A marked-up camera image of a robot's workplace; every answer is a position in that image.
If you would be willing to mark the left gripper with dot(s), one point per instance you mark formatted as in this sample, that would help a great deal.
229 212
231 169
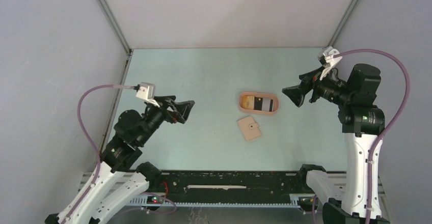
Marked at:
181 109

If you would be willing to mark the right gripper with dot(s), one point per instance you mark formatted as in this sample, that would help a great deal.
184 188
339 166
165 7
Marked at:
297 93

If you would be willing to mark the gold credit card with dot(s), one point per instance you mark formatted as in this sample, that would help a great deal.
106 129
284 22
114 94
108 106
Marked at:
248 102

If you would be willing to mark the beige leather card holder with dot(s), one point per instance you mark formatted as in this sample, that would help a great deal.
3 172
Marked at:
249 128

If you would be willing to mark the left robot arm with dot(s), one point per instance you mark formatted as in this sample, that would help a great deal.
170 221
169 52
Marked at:
94 203

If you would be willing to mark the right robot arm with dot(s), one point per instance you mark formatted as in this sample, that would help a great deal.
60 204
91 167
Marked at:
362 123

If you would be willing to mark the pink oval tray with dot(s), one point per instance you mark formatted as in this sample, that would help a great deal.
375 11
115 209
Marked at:
256 94

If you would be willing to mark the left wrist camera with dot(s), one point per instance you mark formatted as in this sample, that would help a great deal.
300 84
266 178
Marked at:
145 91

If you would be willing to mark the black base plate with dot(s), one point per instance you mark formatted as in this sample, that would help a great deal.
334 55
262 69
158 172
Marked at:
222 187

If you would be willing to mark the aluminium frame rail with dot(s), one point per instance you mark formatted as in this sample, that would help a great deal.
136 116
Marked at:
216 202

